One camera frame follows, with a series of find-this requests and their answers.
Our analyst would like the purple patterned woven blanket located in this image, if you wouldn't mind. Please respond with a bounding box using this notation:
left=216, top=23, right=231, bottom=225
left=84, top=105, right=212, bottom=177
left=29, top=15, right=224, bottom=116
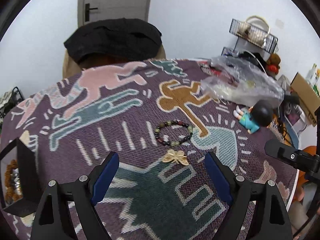
left=1, top=60, right=297, bottom=239

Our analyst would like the gold butterfly hair clip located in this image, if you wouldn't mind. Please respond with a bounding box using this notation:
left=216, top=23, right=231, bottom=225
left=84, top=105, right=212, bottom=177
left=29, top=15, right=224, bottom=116
left=162, top=149, right=189, bottom=166

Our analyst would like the dark multicolour bead bracelet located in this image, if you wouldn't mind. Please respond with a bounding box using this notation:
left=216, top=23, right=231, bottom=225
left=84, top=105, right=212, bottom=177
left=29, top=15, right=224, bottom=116
left=154, top=120, right=194, bottom=147

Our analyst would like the black door handle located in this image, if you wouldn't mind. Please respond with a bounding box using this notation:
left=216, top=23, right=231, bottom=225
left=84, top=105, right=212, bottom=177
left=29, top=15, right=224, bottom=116
left=85, top=3, right=99, bottom=22

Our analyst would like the black-haired doll figure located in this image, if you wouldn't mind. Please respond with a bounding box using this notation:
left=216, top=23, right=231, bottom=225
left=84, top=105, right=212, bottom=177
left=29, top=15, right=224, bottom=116
left=233, top=100, right=273, bottom=134

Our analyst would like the black shoe rack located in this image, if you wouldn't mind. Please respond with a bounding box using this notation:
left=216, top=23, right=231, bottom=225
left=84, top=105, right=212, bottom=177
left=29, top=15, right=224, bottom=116
left=0, top=86, right=24, bottom=118

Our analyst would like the black wire basket shelf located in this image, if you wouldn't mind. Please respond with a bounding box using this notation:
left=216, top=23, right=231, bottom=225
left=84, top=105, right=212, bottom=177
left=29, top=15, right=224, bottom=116
left=223, top=15, right=278, bottom=55

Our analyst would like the beige chair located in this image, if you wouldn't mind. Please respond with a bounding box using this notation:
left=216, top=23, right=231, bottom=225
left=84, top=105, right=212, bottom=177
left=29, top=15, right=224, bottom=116
left=62, top=45, right=166, bottom=79

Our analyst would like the clear plastic bag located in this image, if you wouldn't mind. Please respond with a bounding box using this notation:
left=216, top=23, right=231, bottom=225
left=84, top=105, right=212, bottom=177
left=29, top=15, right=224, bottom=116
left=199, top=56, right=284, bottom=108

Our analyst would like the cardboard box on desk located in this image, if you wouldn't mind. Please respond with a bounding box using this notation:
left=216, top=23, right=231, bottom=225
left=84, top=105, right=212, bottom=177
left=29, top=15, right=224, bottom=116
left=291, top=72, right=319, bottom=127

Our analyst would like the black jewelry box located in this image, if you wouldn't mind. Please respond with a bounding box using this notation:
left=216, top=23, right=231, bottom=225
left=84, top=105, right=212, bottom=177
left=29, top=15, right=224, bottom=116
left=1, top=138, right=42, bottom=217

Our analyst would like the black jacket on chair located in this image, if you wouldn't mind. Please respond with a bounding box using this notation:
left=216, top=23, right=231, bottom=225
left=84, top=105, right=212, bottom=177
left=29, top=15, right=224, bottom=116
left=64, top=18, right=162, bottom=64

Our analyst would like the brown wooden bead bracelet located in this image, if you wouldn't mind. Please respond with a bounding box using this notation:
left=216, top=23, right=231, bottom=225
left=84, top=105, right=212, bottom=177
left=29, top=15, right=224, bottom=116
left=4, top=159, right=23, bottom=204

